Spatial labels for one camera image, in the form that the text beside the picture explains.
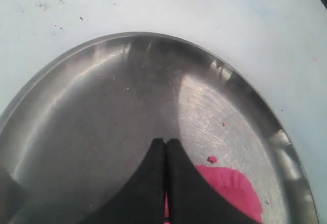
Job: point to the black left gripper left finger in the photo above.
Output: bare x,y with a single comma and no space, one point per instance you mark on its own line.
142,198

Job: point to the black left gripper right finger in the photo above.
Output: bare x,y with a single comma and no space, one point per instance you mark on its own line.
199,198

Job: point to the pink dough lump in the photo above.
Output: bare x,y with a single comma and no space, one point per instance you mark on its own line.
230,185

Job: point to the round steel plate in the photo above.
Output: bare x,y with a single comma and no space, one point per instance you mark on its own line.
77,131

